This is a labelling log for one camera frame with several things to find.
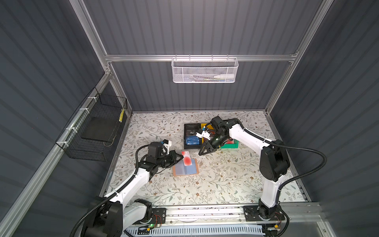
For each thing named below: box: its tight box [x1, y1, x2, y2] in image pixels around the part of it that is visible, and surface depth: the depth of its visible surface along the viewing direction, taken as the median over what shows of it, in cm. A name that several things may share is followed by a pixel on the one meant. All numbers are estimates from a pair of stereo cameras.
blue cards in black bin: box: [186, 135, 200, 146], surface depth 103 cm
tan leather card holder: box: [172, 157, 200, 177], surface depth 91 cm
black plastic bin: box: [183, 122, 202, 150], surface depth 103 cm
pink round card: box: [181, 151, 192, 166], surface depth 85 cm
